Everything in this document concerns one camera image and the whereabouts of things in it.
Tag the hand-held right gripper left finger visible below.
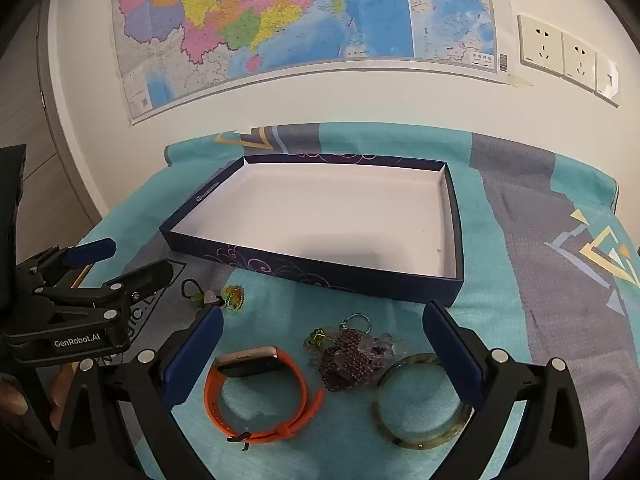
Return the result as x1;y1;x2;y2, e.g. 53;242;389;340
55;305;226;480

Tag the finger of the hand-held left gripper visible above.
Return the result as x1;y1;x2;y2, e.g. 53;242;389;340
2;260;174;341
15;239;117;297

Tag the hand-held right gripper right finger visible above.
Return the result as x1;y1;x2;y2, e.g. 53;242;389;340
422;300;593;480

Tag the green bead black ring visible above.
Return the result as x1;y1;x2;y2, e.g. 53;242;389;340
181;279;219;311

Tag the olive mottled bangle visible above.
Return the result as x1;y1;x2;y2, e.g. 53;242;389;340
371;353;473;451

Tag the orange smart watch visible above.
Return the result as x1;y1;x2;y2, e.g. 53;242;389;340
204;345;326;452

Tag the purple beaded bracelet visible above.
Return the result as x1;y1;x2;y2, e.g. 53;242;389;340
320;330;381;391

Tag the gold ring with green stones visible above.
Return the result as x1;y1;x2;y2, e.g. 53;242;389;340
306;327;337;352

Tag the white tray with dark rim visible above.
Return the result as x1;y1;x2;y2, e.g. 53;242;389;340
159;155;464;307

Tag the person's left hand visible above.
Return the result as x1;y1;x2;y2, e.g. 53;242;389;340
0;362;76;433

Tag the teal grey patterned blanket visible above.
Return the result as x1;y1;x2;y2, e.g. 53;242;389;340
75;121;640;480

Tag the clear crystal bead bracelet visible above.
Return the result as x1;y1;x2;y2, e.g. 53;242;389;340
307;332;408;386

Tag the gold yellow ring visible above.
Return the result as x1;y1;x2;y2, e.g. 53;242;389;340
220;285;247;314

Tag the silver ring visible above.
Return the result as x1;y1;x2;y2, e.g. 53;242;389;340
342;313;373;334

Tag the colourful wall map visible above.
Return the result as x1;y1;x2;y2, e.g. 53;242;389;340
111;0;511;126

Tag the white wall socket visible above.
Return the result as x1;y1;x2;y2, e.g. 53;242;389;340
517;14;565;77
561;31;598;92
594;51;620;107

